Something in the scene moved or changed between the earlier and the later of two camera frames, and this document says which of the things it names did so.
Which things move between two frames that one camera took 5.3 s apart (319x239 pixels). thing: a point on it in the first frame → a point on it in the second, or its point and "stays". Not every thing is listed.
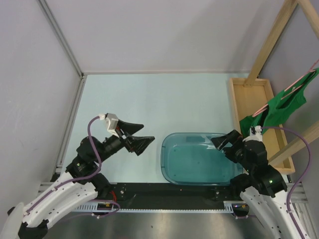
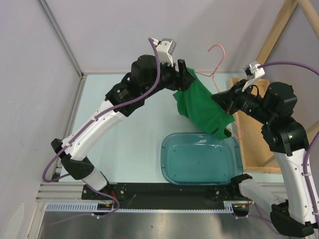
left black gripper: x=138 y=143 → x=180 y=80
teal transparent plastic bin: x=195 y=159 stays
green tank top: x=276 y=110 → x=203 y=110
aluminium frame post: x=70 y=52 stays
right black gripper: x=219 y=142 → x=229 y=99
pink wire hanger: x=266 y=107 → x=214 y=76
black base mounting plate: x=162 y=193 stays
